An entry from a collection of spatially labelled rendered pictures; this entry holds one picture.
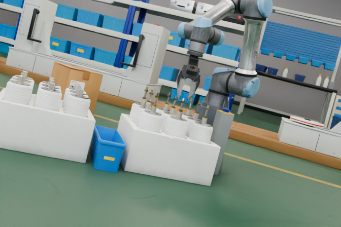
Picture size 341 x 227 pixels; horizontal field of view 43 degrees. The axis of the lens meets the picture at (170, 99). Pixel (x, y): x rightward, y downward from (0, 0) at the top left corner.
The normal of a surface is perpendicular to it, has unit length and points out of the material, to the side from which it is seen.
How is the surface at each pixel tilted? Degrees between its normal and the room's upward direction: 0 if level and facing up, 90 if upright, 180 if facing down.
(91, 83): 90
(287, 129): 90
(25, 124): 90
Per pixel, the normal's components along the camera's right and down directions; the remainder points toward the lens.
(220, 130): 0.25, 0.14
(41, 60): -0.22, 0.02
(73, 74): 0.54, 0.20
